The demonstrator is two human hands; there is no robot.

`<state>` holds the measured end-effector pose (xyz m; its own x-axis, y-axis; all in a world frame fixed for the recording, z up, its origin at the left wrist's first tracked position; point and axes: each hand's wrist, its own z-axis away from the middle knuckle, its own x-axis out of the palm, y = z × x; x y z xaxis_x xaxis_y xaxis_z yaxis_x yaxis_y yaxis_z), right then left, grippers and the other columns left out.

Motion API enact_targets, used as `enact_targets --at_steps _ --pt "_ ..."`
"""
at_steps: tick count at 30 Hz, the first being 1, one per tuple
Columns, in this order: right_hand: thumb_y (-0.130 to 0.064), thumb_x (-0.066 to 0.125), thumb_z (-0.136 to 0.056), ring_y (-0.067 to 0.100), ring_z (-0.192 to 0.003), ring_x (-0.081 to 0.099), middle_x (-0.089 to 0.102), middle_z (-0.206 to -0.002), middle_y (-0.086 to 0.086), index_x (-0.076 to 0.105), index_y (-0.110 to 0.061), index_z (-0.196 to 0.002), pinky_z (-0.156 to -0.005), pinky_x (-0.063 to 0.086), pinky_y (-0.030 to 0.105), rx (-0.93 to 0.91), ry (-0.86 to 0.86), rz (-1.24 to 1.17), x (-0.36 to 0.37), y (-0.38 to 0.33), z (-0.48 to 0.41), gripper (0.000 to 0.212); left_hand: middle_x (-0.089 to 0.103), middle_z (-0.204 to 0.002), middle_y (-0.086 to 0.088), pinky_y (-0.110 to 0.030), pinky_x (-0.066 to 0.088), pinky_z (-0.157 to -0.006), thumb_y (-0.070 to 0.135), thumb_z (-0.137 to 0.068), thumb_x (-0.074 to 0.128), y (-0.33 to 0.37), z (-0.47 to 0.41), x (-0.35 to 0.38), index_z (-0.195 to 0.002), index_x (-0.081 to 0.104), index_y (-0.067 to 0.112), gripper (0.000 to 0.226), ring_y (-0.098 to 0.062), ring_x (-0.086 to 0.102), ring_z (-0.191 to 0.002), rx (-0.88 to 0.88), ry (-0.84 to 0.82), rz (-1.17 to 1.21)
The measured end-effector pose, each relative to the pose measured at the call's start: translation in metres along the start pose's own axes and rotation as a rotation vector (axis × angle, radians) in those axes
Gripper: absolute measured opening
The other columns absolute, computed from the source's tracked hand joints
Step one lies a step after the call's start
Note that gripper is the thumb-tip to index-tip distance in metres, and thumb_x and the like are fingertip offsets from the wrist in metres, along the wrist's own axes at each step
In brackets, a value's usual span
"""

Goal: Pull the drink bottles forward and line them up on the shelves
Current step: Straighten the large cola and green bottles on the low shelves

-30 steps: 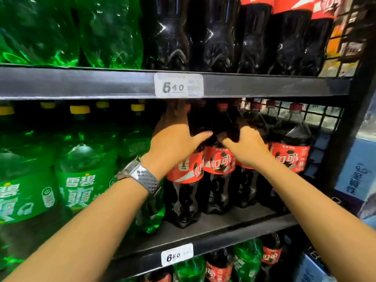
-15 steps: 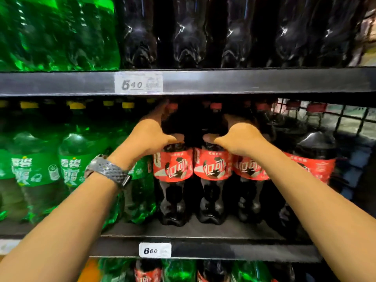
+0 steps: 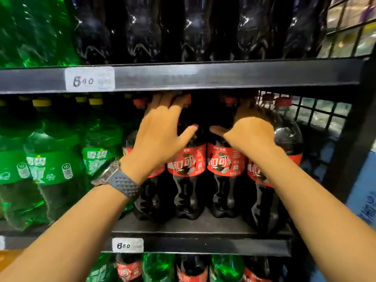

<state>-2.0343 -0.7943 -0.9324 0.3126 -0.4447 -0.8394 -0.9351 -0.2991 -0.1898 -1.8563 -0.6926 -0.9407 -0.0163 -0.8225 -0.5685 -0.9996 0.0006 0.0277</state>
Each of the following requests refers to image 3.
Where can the person's right hand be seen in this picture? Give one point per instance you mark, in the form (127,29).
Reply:
(252,135)

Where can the person's left hand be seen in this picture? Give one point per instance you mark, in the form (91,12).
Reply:
(158,138)

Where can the black metal shelf rack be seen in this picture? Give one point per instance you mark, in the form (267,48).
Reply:
(235,76)

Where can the row of red-label cola bottles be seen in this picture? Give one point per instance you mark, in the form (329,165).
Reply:
(144,32)

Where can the row of green-label green bottles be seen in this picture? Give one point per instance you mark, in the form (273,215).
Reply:
(55,167)

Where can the green-label green soda bottle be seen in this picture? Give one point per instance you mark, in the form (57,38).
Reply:
(101,271)
(227,268)
(158,267)

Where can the row of yellow-capped green bottles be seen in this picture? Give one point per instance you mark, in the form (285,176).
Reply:
(35,32)

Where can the blue-label orange soda bottle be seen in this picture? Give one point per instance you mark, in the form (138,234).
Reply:
(10,258)

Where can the person's right forearm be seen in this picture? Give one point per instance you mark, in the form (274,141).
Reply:
(323,226)

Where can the grey perforated-band wristwatch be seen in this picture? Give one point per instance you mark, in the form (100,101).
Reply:
(123,182)

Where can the white price tag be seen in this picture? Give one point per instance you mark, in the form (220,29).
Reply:
(2,243)
(105,73)
(136,245)

